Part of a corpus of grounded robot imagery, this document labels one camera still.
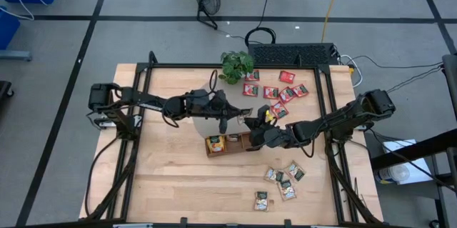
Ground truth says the grey round mat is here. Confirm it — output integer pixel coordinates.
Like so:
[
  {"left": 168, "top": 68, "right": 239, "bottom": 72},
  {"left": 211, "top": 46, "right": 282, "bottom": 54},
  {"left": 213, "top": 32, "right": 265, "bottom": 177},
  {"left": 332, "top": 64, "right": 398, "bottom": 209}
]
[{"left": 191, "top": 77, "right": 276, "bottom": 139}]

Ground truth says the wooden three-compartment tray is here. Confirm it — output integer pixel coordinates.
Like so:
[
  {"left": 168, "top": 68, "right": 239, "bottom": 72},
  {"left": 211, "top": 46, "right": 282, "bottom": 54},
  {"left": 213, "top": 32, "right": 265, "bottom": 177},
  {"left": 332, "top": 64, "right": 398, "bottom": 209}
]
[{"left": 204, "top": 130, "right": 253, "bottom": 159}]

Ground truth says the black metal cart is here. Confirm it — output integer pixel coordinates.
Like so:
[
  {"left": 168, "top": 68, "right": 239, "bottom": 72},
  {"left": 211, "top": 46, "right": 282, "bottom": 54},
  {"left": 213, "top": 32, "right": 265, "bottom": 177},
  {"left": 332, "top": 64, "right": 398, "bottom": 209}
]
[{"left": 369, "top": 53, "right": 457, "bottom": 228}]

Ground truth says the orange mango tea packet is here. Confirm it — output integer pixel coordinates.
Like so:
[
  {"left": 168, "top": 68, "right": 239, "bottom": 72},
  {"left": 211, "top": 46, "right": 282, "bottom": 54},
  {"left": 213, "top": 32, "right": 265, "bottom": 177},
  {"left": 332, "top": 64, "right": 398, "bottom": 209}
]
[{"left": 208, "top": 134, "right": 226, "bottom": 154}]

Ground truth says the white box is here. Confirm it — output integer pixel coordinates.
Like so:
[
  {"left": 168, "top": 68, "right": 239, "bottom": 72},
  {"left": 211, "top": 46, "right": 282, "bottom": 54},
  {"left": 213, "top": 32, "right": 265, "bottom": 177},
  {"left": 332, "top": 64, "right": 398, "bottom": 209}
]
[{"left": 374, "top": 140, "right": 433, "bottom": 186}]

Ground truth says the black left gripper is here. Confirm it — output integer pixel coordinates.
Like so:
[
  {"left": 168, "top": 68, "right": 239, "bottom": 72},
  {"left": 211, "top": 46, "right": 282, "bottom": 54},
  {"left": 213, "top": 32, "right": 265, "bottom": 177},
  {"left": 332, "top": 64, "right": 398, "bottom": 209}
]
[{"left": 185, "top": 88, "right": 246, "bottom": 135}]

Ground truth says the yellow cable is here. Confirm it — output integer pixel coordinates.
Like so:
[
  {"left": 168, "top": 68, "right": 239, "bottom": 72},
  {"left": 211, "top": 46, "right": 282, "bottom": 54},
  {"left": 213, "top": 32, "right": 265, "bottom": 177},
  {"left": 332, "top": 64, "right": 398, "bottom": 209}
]
[{"left": 321, "top": 0, "right": 347, "bottom": 43}]

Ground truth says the white cable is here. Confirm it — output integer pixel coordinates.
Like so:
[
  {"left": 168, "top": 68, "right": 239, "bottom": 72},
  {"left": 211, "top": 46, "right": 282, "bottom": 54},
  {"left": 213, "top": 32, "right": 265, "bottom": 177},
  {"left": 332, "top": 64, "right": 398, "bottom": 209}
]
[{"left": 338, "top": 54, "right": 363, "bottom": 89}]

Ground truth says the white round canister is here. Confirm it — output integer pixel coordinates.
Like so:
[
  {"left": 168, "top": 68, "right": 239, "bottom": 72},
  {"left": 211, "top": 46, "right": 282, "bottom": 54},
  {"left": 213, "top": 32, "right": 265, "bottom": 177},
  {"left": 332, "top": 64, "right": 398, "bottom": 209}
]
[{"left": 374, "top": 163, "right": 411, "bottom": 185}]

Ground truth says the grey metal foot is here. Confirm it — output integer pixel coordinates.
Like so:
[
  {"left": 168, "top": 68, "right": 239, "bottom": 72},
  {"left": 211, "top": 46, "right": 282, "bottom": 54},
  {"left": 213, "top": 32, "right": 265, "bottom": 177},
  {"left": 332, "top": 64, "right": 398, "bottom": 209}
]
[{"left": 0, "top": 49, "right": 33, "bottom": 61}]

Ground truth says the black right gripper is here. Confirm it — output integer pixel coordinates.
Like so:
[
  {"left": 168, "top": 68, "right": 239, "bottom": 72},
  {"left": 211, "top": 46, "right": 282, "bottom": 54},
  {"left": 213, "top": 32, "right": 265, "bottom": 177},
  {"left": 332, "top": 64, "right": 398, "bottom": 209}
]
[{"left": 243, "top": 104, "right": 292, "bottom": 152}]

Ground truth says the black looped cable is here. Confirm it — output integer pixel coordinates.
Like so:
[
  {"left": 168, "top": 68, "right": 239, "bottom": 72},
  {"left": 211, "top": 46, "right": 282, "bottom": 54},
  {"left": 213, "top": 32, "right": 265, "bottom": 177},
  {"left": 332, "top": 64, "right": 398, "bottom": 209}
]
[{"left": 244, "top": 0, "right": 278, "bottom": 47}]

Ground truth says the green potted plant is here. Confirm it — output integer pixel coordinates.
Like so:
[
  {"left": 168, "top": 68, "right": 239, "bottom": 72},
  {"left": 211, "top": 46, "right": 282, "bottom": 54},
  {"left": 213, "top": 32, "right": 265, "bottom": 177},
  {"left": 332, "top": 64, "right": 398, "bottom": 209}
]
[{"left": 218, "top": 50, "right": 255, "bottom": 86}]

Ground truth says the black mesh computer case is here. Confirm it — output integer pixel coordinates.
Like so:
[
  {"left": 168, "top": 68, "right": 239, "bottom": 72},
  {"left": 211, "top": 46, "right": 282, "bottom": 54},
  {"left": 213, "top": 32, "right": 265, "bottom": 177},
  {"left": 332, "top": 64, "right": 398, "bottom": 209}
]
[{"left": 247, "top": 42, "right": 340, "bottom": 67}]

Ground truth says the black metal table frame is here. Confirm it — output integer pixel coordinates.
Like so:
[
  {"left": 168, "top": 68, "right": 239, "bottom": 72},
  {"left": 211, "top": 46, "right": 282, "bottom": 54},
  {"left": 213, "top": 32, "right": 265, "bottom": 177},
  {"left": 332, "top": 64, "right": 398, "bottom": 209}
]
[{"left": 85, "top": 51, "right": 385, "bottom": 228}]

